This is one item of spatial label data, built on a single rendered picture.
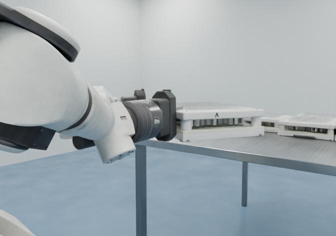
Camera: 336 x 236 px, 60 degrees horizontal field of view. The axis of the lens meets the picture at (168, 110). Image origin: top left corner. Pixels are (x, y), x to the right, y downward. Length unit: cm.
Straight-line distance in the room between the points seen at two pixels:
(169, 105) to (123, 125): 17
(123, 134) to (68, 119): 22
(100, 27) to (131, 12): 87
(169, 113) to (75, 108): 38
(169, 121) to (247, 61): 413
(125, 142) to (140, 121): 7
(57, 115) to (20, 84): 5
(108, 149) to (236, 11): 455
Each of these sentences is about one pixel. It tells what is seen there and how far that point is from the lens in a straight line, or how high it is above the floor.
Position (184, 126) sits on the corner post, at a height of 100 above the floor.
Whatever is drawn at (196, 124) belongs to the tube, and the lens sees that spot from 74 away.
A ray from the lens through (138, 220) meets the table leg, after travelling 155.
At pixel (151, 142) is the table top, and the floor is 84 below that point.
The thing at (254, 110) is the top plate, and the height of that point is 103.
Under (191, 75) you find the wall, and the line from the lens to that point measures 524.
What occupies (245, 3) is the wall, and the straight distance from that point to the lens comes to 493.
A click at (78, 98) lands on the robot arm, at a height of 109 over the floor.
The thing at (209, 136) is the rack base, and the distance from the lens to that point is 72.
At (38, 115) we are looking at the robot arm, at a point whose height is 107.
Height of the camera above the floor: 110
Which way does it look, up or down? 5 degrees down
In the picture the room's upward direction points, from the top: straight up
